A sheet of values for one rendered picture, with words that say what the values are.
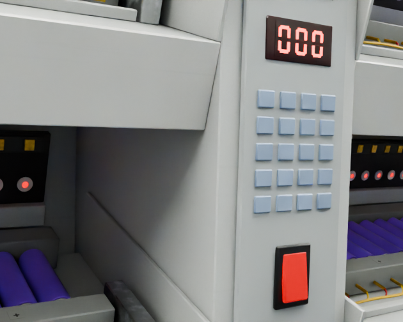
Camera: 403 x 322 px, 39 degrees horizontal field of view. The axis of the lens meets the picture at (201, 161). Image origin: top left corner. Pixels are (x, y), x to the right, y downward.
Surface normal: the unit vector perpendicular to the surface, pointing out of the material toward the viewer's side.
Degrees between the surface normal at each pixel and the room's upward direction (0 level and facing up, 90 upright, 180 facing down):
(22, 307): 16
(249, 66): 90
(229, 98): 90
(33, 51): 106
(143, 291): 90
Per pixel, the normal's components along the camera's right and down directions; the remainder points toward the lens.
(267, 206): 0.54, 0.06
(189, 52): 0.51, 0.33
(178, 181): -0.84, 0.00
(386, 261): 0.18, -0.94
